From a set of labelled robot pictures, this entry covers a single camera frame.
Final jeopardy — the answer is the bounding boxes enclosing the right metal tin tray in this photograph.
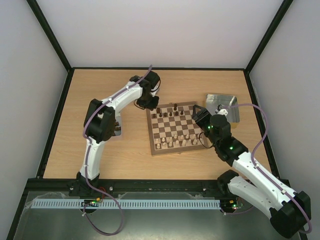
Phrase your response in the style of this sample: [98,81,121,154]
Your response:
[204,93,240,129]

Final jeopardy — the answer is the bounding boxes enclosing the light blue cable duct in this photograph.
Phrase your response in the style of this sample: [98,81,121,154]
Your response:
[30,198,221,210]

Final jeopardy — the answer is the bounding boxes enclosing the metal tin tray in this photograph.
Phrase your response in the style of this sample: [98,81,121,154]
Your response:
[204,93,240,129]
[113,116,123,141]

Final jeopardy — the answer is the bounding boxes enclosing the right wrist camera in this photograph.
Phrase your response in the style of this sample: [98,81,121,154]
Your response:
[214,104,228,116]

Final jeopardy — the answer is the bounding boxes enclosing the wooden chess board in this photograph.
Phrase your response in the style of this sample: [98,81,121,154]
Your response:
[146,101,209,156]

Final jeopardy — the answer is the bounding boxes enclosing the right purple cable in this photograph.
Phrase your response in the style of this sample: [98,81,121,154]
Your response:
[222,103,313,235]

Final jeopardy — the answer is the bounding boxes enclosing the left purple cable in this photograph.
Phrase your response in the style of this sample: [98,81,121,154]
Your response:
[82,64,154,236]

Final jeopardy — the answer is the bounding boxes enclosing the black frame base rail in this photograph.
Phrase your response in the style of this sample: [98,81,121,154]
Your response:
[23,178,235,199]

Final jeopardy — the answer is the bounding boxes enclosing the left metal tin tray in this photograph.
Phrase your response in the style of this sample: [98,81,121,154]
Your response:
[113,116,123,141]

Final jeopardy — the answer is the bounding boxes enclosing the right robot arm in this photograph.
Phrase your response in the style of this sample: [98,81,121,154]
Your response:
[192,104,312,239]

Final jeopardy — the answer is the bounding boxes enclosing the purple cable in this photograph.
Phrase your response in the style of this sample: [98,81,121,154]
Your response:
[82,64,154,236]
[222,103,313,235]

